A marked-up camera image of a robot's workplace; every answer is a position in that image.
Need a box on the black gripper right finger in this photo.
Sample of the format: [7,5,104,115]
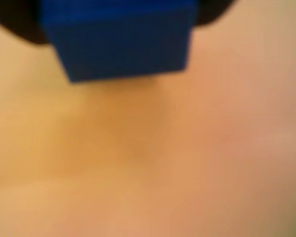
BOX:
[192,0,234,28]

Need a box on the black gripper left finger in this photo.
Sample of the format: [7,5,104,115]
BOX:
[0,0,53,45]

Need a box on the small blue cube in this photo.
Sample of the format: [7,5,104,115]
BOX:
[38,0,198,84]

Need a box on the orange paper square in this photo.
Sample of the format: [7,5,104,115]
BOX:
[0,0,296,237]

